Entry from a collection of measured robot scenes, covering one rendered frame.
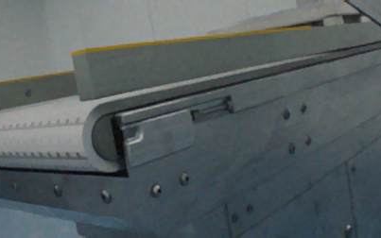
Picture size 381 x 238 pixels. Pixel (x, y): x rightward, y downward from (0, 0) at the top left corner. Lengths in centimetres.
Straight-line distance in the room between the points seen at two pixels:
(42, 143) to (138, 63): 10
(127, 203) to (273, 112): 20
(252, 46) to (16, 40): 582
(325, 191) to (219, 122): 33
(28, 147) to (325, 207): 46
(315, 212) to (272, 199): 13
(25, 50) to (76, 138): 594
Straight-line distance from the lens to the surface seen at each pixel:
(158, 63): 35
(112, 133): 33
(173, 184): 36
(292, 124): 52
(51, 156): 36
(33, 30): 638
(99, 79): 31
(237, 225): 50
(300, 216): 64
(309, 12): 73
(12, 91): 58
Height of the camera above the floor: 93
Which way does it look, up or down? 3 degrees down
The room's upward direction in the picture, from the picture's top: 10 degrees counter-clockwise
